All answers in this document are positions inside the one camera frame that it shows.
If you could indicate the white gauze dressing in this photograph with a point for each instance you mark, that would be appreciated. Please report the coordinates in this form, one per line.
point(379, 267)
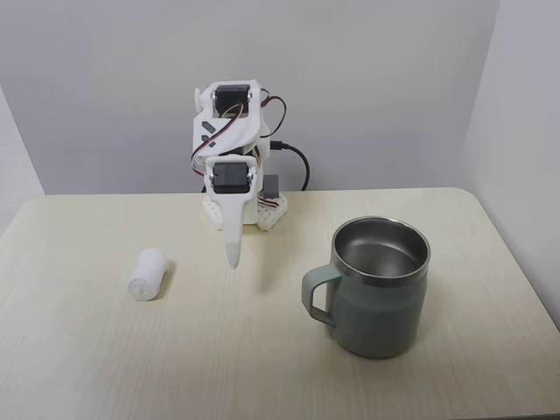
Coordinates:
point(149, 275)

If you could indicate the grey-green steel mug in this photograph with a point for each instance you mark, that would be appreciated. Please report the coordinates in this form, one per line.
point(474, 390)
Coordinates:
point(376, 315)

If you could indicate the grey clamp block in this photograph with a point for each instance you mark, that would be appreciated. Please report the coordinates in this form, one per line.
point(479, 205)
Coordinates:
point(272, 186)

